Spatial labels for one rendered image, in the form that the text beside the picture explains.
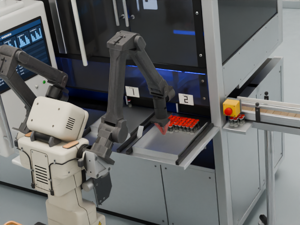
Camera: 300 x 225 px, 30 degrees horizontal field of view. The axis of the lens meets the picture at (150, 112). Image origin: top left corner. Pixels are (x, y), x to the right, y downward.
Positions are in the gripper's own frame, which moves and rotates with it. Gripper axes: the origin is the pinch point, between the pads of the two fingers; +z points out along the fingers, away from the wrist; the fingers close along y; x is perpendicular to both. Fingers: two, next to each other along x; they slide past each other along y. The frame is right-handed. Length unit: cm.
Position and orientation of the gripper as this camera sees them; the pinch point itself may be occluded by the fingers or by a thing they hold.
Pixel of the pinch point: (163, 133)
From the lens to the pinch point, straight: 268.1
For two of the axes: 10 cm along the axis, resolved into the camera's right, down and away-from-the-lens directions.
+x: -8.6, -1.5, 5.0
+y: 5.0, -4.7, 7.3
